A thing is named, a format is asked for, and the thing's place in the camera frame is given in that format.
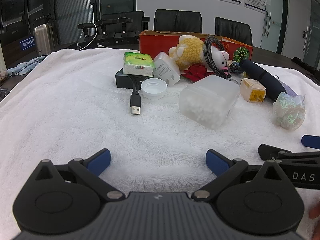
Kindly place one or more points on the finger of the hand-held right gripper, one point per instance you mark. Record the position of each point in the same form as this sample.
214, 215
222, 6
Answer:
268, 151
311, 141

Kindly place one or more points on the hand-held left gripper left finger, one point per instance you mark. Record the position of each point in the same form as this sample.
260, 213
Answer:
100, 161

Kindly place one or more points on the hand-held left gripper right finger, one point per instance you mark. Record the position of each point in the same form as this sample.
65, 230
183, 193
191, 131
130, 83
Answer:
216, 162

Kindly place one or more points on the iridescent plastic bag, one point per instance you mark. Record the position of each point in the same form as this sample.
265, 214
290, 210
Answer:
290, 112

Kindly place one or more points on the translucent plastic container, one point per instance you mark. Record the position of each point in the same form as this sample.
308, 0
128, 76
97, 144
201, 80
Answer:
207, 100

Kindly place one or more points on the dark blue umbrella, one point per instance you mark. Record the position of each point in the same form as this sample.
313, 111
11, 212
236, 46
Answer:
262, 75

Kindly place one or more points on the blue foil item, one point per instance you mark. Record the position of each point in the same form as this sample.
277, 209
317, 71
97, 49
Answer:
235, 67

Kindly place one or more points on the red fabric flower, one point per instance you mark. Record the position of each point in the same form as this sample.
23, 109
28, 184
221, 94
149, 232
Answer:
196, 73

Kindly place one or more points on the white round device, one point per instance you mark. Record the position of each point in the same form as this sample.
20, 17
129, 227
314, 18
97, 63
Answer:
153, 87

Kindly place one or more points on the green tissue pack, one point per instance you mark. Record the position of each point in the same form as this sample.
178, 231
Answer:
137, 63

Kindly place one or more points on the white power adapter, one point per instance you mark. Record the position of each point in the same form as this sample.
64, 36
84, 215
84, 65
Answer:
165, 70

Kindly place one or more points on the yellow and white plush toy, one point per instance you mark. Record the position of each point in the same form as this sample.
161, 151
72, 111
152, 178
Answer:
190, 50

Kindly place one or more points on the orange cardboard box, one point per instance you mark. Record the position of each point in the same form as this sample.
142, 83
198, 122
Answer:
155, 45

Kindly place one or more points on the person's right hand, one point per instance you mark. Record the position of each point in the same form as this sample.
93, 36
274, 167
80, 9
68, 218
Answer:
315, 213

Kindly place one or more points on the white fluffy towel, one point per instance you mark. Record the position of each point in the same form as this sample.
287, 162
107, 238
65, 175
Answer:
75, 117

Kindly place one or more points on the purple pouch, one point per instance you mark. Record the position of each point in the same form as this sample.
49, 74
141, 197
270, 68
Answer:
291, 91

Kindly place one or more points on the pale yellow small box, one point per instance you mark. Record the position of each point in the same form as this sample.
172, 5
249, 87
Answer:
251, 90

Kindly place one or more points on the black bag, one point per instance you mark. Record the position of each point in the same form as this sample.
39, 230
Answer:
306, 65

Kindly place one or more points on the clear wrapped candy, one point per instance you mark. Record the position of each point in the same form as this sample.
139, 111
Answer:
234, 80

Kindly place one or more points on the light blue cloth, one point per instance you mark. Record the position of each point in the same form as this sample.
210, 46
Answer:
27, 65

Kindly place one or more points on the clear plastic bag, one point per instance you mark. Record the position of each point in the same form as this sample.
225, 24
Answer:
2, 76

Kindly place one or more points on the stainless steel thermos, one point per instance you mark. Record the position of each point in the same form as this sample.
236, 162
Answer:
43, 40

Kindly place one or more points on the black docked device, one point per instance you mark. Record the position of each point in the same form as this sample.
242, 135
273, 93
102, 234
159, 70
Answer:
86, 26
125, 20
145, 19
106, 22

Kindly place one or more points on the blue desk sign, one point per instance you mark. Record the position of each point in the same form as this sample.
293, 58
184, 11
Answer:
27, 45

